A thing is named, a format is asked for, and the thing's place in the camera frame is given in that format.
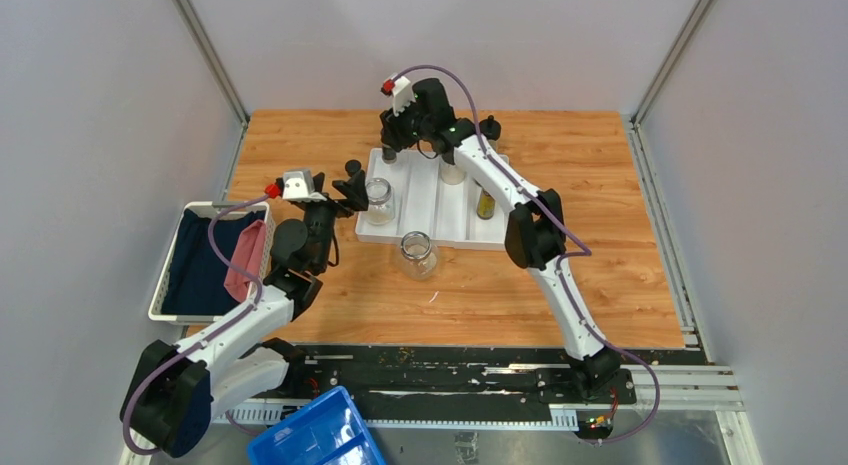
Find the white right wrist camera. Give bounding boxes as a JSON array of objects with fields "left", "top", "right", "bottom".
[{"left": 388, "top": 76, "right": 416, "bottom": 116}]

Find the black-lid shaker jar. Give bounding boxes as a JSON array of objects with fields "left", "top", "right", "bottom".
[
  {"left": 479, "top": 115, "right": 502, "bottom": 151},
  {"left": 439, "top": 161, "right": 466, "bottom": 185}
]

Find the white divided tray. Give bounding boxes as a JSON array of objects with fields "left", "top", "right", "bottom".
[{"left": 355, "top": 148, "right": 507, "bottom": 251}]

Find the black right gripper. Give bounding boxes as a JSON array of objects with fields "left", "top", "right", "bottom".
[{"left": 381, "top": 94, "right": 434, "bottom": 153}]

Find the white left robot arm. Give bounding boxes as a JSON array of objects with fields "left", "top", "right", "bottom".
[{"left": 119, "top": 160, "right": 369, "bottom": 458}]

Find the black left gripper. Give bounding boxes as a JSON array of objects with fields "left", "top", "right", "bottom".
[{"left": 302, "top": 170, "right": 367, "bottom": 272}]

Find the pink cloth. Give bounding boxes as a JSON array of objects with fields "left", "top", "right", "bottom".
[{"left": 223, "top": 220, "right": 267, "bottom": 303}]

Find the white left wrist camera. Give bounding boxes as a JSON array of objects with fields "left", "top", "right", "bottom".
[{"left": 281, "top": 168, "right": 327, "bottom": 202}]

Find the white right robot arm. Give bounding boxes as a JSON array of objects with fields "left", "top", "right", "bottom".
[{"left": 380, "top": 77, "right": 621, "bottom": 403}]

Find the dark blue cloth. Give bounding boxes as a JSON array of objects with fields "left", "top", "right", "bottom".
[{"left": 161, "top": 210, "right": 265, "bottom": 316}]

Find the blue plastic bin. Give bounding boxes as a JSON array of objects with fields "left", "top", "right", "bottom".
[{"left": 247, "top": 386, "right": 386, "bottom": 465}]

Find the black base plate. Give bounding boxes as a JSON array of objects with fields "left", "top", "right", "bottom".
[{"left": 258, "top": 344, "right": 637, "bottom": 423}]

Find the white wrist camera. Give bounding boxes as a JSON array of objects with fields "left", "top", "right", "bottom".
[
  {"left": 281, "top": 168, "right": 327, "bottom": 202},
  {"left": 388, "top": 76, "right": 416, "bottom": 116}
]

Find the clear glass jar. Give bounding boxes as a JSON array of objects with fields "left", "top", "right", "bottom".
[
  {"left": 365, "top": 177, "right": 396, "bottom": 226},
  {"left": 397, "top": 231, "right": 439, "bottom": 280}
]

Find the small spice bottle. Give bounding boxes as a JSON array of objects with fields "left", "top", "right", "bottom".
[
  {"left": 382, "top": 148, "right": 397, "bottom": 164},
  {"left": 345, "top": 159, "right": 362, "bottom": 178}
]

